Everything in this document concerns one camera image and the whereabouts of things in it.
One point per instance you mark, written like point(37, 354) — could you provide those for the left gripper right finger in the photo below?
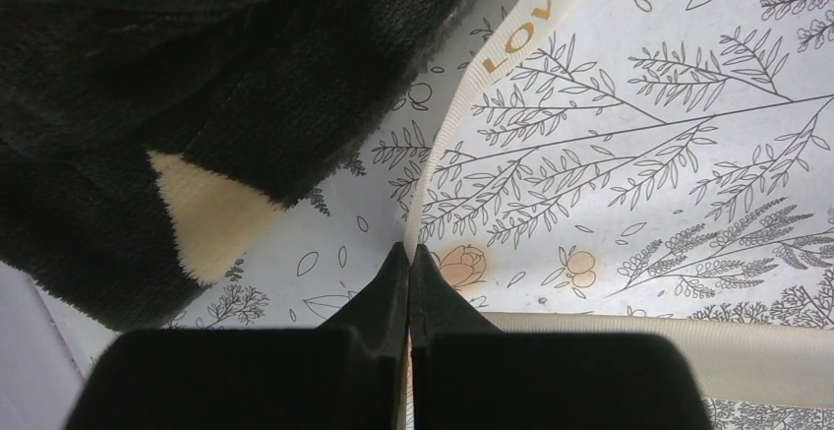
point(439, 317)

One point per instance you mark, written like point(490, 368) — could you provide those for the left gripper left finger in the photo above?
point(374, 386)

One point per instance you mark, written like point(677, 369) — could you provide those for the cream printed ribbon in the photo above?
point(776, 365)

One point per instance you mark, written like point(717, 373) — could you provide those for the black blanket with cream flowers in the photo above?
point(146, 144)

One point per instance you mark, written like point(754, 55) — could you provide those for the floral patterned table mat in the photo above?
point(667, 159)

